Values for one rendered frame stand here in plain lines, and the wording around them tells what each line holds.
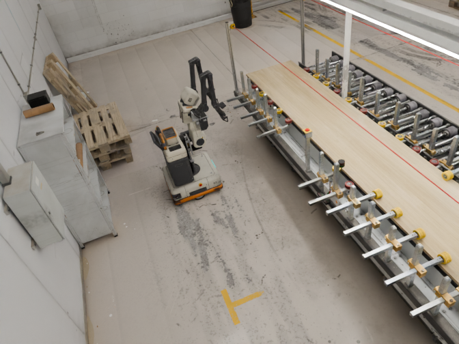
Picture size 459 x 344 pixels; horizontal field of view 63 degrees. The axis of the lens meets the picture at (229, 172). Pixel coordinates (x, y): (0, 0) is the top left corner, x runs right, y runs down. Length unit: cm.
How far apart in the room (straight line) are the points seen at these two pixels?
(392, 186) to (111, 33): 814
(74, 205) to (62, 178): 39
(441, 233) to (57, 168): 354
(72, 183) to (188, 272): 155
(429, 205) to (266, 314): 175
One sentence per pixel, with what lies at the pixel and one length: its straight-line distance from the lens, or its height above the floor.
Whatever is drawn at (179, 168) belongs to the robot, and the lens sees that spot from 456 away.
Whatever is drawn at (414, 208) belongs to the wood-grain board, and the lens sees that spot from 349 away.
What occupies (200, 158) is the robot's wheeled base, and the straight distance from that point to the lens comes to 512.
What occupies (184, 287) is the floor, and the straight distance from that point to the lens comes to 413.
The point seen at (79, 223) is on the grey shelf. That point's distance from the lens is 468.
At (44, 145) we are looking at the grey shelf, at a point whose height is 147.
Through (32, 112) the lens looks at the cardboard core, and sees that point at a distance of 447.
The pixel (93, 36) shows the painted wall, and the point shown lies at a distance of 1027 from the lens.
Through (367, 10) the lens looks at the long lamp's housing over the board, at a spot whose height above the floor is 236.
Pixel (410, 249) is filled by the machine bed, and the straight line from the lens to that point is 341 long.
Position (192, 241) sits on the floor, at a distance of 447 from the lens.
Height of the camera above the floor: 335
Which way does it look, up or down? 40 degrees down
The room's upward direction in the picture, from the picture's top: 11 degrees counter-clockwise
